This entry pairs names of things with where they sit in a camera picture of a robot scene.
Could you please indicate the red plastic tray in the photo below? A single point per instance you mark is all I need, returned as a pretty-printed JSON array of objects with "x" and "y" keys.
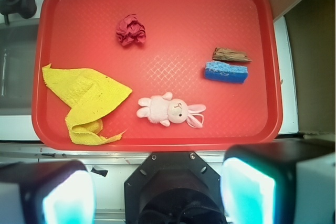
[{"x": 181, "y": 36}]

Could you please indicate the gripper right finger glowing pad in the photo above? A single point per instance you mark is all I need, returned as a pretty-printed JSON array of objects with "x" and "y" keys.
[{"x": 288, "y": 181}]

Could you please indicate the blue sponge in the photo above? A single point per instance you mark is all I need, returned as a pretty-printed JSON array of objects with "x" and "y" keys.
[{"x": 220, "y": 71}]

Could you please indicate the pink plush bunny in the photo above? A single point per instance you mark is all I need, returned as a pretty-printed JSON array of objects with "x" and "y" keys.
[{"x": 165, "y": 110}]

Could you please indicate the crumpled red paper ball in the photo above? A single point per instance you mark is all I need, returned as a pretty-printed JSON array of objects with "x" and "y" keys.
[{"x": 129, "y": 30}]

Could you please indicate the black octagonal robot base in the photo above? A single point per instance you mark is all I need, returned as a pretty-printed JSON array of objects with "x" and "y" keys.
[{"x": 173, "y": 187}]

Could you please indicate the brown wood piece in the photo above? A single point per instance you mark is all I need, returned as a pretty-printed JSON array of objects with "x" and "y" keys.
[{"x": 226, "y": 54}]

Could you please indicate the metal sink basin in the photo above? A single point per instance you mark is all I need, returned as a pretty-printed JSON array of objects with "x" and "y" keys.
[{"x": 18, "y": 48}]

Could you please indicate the black faucet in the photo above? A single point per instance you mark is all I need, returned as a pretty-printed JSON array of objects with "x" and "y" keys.
[{"x": 25, "y": 8}]

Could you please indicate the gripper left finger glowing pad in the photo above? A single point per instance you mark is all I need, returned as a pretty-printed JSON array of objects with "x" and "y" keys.
[{"x": 49, "y": 192}]

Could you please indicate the yellow cloth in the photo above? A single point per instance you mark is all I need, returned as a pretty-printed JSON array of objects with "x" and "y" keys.
[{"x": 91, "y": 95}]

